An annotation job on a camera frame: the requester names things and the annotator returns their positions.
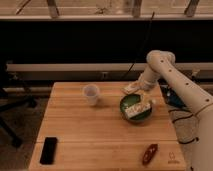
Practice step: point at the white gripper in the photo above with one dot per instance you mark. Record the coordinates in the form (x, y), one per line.
(146, 83)

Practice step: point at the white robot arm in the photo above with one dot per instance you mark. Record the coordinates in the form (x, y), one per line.
(199, 102)

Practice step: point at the green ceramic bowl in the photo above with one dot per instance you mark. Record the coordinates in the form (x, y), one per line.
(130, 100)

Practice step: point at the thin black rod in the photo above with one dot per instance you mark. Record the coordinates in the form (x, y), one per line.
(142, 46)

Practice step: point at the blue object on floor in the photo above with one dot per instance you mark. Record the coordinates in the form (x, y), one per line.
(173, 99)

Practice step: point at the white plastic cup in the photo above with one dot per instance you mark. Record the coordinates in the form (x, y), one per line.
(92, 93)

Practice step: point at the dark red oblong object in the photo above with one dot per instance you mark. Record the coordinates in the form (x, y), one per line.
(149, 154)

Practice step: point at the black rectangular remote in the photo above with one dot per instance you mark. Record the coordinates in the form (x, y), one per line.
(48, 151)

